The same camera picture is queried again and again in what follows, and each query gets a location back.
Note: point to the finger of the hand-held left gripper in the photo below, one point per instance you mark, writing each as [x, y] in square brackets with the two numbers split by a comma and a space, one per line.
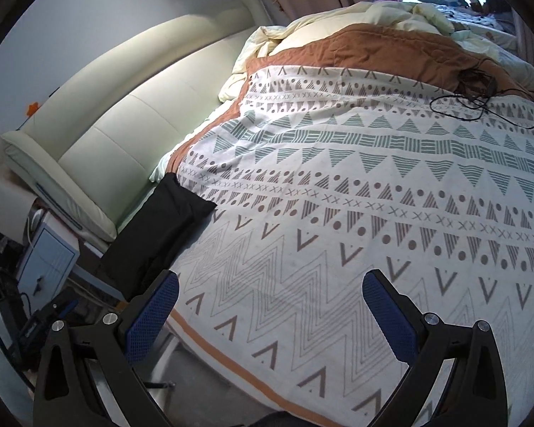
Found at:
[66, 306]

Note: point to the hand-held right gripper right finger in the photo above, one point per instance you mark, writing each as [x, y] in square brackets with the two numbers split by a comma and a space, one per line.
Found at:
[389, 318]

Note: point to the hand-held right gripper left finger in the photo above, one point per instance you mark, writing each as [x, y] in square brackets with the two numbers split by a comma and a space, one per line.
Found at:
[153, 320]

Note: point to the black jacket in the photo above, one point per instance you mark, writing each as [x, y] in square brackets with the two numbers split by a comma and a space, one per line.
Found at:
[160, 231]

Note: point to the pale blue bedside cabinet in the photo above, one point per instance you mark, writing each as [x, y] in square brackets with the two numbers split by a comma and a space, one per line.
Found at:
[49, 258]

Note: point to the patterned blanket with orange back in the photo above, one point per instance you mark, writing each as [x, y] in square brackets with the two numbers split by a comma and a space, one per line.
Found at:
[360, 187]

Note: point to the small orange toy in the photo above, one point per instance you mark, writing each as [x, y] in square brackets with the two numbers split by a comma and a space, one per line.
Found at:
[32, 109]

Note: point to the cream padded headboard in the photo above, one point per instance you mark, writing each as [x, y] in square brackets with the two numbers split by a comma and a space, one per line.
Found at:
[129, 115]

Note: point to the cream duvet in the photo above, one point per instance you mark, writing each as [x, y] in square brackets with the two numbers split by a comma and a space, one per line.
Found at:
[382, 15]

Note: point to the patterned window seat bedding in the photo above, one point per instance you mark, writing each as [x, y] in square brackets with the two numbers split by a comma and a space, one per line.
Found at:
[476, 18]

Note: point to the dark grey cushion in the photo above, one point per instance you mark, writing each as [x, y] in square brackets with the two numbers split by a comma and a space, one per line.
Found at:
[498, 4]

